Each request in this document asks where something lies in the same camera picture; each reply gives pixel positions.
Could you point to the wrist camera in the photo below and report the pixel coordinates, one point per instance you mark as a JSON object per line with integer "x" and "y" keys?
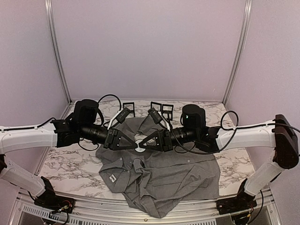
{"x": 159, "y": 119}
{"x": 120, "y": 117}

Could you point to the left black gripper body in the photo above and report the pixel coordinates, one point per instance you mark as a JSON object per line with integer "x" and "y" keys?
{"x": 108, "y": 144}

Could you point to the left black display frame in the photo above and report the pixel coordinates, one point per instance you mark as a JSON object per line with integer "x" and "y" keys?
{"x": 131, "y": 107}

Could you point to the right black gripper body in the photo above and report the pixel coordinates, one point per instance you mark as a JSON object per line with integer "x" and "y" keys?
{"x": 167, "y": 142}

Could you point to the front aluminium rail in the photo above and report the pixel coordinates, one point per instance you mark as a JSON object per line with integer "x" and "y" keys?
{"x": 97, "y": 211}

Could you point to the middle black display frame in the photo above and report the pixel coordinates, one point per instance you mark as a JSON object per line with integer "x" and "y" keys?
{"x": 156, "y": 106}

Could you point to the left aluminium frame post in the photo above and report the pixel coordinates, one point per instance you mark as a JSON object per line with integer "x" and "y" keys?
{"x": 56, "y": 51}

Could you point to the black display frame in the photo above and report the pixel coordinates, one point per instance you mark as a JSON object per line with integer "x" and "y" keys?
{"x": 167, "y": 110}
{"x": 131, "y": 107}
{"x": 156, "y": 106}

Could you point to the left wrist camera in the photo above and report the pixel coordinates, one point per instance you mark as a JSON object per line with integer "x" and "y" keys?
{"x": 120, "y": 117}

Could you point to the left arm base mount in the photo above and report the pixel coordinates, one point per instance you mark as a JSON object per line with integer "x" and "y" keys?
{"x": 49, "y": 199}

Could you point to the grey button shirt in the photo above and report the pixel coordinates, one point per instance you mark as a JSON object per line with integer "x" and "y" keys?
{"x": 155, "y": 182}

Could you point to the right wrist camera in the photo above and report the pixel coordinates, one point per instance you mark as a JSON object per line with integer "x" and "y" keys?
{"x": 159, "y": 119}

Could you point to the right aluminium frame post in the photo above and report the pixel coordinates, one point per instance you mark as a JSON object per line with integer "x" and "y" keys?
{"x": 240, "y": 48}

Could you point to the right black display frame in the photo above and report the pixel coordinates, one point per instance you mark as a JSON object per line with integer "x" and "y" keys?
{"x": 167, "y": 110}

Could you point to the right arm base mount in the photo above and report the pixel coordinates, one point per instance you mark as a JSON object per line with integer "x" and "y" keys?
{"x": 242, "y": 201}

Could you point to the aluminium frame post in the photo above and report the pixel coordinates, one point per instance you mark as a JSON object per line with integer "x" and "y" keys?
{"x": 56, "y": 51}
{"x": 240, "y": 48}

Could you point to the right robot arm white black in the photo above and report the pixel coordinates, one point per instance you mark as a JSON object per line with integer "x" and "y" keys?
{"x": 276, "y": 133}

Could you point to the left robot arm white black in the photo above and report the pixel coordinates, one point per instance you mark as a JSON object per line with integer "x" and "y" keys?
{"x": 56, "y": 133}

